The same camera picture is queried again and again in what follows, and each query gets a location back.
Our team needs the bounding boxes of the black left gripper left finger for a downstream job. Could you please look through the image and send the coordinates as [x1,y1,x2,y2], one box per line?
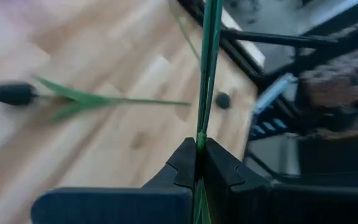
[31,137,198,224]

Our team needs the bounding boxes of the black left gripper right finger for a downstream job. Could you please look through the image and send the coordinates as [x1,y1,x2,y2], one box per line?
[203,138,358,224]

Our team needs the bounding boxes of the black artificial tulip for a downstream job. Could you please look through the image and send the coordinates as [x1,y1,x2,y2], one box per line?
[167,0,232,111]
[0,75,193,124]

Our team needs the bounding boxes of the red artificial flower spray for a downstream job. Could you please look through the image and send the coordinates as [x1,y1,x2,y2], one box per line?
[192,0,225,224]

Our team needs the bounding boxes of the silver hinge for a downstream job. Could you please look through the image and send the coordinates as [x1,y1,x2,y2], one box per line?
[252,72,298,115]

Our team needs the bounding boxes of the black aluminium frame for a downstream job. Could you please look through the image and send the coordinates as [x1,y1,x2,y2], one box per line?
[177,0,358,187]

